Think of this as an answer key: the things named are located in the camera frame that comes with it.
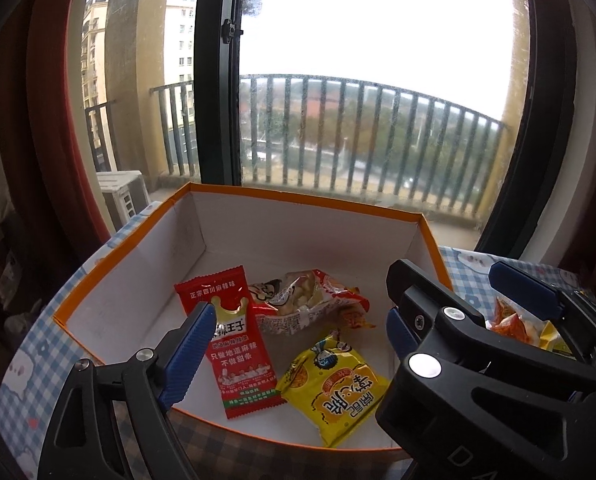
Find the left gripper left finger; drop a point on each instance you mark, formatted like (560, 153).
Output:
(83, 440)

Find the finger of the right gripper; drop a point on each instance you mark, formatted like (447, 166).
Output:
(573, 314)

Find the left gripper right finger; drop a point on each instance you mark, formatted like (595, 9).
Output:
(468, 403)

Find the small yellow candy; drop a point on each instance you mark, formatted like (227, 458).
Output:
(552, 341)

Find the red sauce snack packet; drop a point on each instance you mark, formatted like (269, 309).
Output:
(511, 321)

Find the yellow noodle snack bag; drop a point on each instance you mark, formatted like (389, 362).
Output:
(333, 386)

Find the red spicy strip packet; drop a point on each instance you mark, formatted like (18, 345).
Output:
(237, 353)

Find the red clear biscuit bag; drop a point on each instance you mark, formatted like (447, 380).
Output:
(297, 300)

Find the blue checkered bear tablecloth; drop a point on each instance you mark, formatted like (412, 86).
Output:
(36, 373)

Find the orange cardboard box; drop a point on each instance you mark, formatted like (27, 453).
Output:
(127, 301)

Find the dark red left curtain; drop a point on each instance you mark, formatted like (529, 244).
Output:
(39, 149)

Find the white air conditioner unit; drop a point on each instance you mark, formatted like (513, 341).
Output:
(125, 194)

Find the balcony metal railing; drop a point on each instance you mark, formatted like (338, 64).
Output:
(357, 138)

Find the black window frame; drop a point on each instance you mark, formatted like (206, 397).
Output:
(513, 60)

